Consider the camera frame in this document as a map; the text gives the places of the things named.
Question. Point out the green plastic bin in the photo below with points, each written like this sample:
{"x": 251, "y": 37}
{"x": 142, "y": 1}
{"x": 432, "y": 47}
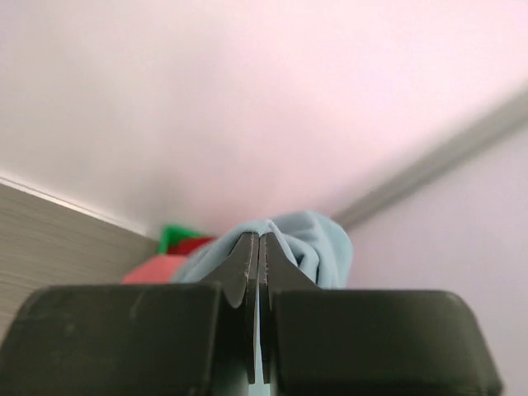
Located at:
{"x": 172, "y": 234}

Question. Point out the salmon pink t shirt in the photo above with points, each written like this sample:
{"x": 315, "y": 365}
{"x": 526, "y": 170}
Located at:
{"x": 156, "y": 270}

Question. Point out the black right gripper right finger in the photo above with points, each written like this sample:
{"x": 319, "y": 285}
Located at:
{"x": 316, "y": 341}

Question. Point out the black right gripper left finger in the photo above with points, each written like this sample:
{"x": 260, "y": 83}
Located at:
{"x": 165, "y": 339}

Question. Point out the aluminium frame post right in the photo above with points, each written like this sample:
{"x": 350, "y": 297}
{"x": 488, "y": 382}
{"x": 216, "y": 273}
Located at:
{"x": 496, "y": 126}

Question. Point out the light blue t shirt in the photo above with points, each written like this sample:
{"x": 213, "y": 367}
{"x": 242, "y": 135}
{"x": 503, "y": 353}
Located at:
{"x": 317, "y": 245}

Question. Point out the dark red t shirt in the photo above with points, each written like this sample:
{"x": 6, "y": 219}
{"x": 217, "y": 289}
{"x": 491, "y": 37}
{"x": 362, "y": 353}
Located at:
{"x": 187, "y": 246}

